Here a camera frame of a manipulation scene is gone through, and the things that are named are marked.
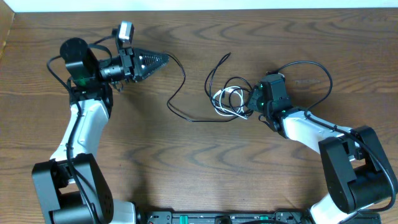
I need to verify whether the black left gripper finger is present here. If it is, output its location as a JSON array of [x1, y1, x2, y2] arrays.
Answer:
[[135, 60, 167, 82], [134, 48, 169, 67]]

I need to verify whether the white USB cable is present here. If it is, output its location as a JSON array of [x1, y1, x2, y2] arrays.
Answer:
[[211, 86, 249, 121]]

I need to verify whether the thin black USB cable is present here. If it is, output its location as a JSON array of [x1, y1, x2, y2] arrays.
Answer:
[[166, 52, 233, 123]]

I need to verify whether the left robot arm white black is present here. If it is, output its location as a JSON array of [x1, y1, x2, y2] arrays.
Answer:
[[32, 37, 169, 223]]

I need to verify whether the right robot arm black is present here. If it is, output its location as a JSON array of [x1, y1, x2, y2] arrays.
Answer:
[[246, 73, 397, 223]]

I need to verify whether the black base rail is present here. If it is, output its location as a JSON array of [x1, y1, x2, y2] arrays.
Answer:
[[137, 210, 313, 224]]

